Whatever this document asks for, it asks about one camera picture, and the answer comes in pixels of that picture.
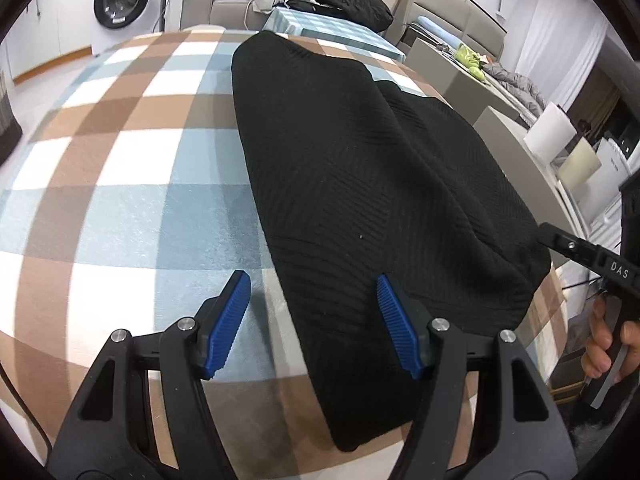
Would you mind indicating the plaid checkered tablecloth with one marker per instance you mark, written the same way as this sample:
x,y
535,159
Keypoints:
x,y
126,205

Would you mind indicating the white paper towel roll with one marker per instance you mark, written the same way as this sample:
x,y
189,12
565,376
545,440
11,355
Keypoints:
x,y
551,132

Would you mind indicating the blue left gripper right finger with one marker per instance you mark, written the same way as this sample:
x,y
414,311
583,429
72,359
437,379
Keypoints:
x,y
408,323

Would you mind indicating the person's right hand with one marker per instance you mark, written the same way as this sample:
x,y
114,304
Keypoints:
x,y
595,361

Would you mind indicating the grey bed headboard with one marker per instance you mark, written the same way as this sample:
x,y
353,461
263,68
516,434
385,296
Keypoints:
x,y
463,18

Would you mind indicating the black knit sweater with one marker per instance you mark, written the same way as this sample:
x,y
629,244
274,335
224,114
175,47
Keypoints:
x,y
354,178

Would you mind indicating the grey sofa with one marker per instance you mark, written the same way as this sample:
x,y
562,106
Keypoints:
x,y
229,14

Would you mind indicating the blue plaid side table cloth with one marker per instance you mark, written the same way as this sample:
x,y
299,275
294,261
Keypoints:
x,y
316,26

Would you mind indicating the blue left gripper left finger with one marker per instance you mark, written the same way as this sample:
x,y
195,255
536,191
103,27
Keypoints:
x,y
219,320

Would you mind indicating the white front-load washing machine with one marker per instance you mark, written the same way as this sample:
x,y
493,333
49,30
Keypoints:
x,y
125,2

